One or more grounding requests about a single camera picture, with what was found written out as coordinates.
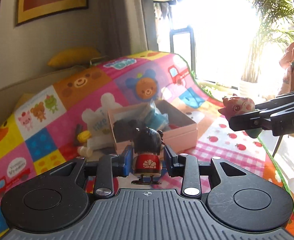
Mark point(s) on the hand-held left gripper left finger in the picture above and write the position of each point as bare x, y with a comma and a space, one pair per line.
127, 160

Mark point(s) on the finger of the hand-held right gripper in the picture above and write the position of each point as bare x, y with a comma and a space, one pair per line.
282, 101
249, 121

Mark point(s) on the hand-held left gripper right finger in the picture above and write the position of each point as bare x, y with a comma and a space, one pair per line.
168, 160

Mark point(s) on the black-haired doll figurine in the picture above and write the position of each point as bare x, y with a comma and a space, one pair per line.
148, 163

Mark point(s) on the pink cardboard box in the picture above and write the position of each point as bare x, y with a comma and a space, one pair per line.
182, 135

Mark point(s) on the black plush toy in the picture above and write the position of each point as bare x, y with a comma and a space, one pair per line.
124, 130

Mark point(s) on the blue plastic packet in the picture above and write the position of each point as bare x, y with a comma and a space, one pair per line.
157, 120

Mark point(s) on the yellow corn toy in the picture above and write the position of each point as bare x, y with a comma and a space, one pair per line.
84, 136

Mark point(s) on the white plant pot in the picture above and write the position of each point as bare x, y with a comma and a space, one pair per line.
248, 88

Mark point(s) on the small white bottle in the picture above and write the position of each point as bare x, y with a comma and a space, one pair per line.
84, 152

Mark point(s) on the planter with greens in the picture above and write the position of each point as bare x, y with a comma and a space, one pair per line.
212, 87

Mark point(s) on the colourful cartoon play mat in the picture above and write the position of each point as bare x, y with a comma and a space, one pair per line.
61, 135

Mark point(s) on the palm plant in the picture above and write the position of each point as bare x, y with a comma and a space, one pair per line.
269, 17

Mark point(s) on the yellow pillow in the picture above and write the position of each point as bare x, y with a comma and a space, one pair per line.
71, 57

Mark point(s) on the beige sofa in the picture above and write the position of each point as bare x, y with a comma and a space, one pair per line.
11, 92

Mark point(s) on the beige curtain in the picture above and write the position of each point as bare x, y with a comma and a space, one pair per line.
122, 17

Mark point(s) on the black metal frame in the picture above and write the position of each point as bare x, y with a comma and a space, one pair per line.
172, 47

